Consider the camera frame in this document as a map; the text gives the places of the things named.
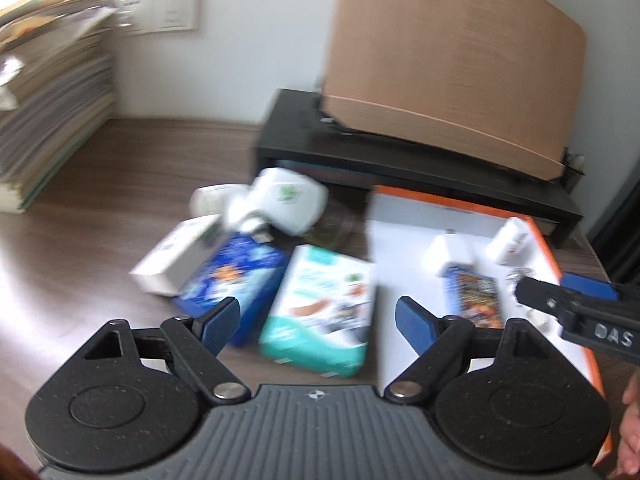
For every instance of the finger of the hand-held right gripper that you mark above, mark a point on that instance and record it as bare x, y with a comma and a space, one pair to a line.
542, 300
590, 286

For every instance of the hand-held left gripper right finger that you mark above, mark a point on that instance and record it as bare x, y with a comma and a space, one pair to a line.
412, 322

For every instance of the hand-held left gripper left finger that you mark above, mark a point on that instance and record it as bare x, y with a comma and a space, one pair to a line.
220, 325

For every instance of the blue cartoon box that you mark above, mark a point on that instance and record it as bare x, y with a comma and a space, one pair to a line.
235, 275

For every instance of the colourful playing card box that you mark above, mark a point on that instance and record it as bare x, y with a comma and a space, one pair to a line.
475, 295

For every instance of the small white bottle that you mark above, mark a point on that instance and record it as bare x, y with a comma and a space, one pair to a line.
510, 240

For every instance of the white charger plug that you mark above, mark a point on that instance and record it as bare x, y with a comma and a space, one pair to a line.
452, 255

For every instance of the orange and white box tray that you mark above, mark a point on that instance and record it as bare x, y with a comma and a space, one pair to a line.
400, 240

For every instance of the white cardboard box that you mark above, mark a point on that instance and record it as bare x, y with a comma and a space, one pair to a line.
170, 257

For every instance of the teal and white box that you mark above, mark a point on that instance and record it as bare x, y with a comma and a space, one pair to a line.
320, 310

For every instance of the white plug-in heater with bottle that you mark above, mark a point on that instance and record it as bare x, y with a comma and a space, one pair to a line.
290, 200

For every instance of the person's right hand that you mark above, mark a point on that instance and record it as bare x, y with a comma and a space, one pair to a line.
632, 425

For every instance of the small pale ornament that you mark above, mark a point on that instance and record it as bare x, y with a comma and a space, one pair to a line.
576, 161

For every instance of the black desk riser shelf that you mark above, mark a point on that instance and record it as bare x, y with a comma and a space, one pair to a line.
300, 135

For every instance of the wooden book stand board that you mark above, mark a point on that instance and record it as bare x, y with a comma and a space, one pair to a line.
450, 50

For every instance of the stack of books and papers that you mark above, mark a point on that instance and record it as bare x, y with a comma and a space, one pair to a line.
50, 110

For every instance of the white wall socket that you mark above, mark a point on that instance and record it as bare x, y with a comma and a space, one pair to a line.
177, 7
135, 12

